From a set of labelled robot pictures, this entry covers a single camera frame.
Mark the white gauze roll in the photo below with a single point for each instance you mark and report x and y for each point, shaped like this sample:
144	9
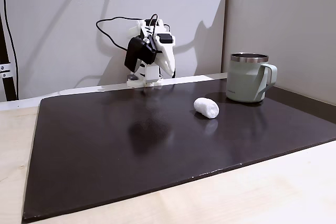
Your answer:
206	107

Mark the dark brown table mat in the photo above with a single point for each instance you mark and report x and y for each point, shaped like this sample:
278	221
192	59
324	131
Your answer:
157	140

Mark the black stand pole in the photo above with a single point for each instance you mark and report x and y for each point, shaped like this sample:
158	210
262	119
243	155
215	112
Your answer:
5	58

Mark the black camera box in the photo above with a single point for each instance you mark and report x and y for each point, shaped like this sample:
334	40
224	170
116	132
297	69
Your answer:
137	53

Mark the white stand bracket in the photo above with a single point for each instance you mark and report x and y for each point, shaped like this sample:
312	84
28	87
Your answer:
4	69

